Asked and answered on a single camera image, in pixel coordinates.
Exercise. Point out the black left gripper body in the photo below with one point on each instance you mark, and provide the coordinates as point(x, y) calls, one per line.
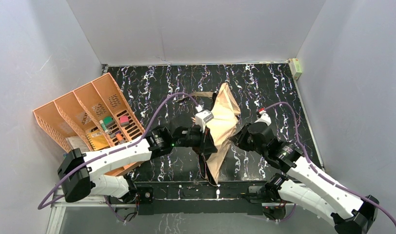
point(206, 142)

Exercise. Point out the yellow spiral notebook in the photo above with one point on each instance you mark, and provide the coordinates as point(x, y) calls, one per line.
point(97, 140)

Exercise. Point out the pink eraser block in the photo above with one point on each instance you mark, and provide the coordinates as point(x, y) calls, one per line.
point(124, 120)

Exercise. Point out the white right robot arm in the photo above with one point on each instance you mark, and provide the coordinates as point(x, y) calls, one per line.
point(304, 184)

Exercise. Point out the orange plastic desk organizer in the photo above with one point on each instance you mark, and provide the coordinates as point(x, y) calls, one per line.
point(78, 112)

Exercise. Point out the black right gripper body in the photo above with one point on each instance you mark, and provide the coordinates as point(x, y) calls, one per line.
point(240, 139)

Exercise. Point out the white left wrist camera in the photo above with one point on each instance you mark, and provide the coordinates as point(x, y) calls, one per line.
point(202, 117)

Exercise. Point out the green eraser block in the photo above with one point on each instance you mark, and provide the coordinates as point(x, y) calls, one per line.
point(108, 121)

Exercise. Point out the white green box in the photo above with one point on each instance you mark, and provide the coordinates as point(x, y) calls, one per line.
point(295, 68)

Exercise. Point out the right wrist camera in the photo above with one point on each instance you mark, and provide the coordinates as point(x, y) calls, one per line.
point(262, 116)

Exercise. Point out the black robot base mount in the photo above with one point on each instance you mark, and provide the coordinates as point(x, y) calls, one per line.
point(242, 197)

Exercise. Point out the beige and black folding umbrella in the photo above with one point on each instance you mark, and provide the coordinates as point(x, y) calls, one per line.
point(226, 112)

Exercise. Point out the aluminium frame rail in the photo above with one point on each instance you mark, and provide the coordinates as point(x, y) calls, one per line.
point(127, 213)

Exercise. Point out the glue stick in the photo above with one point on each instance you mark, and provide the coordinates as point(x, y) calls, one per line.
point(105, 129)

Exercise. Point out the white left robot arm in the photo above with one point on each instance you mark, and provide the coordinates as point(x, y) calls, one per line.
point(85, 173)

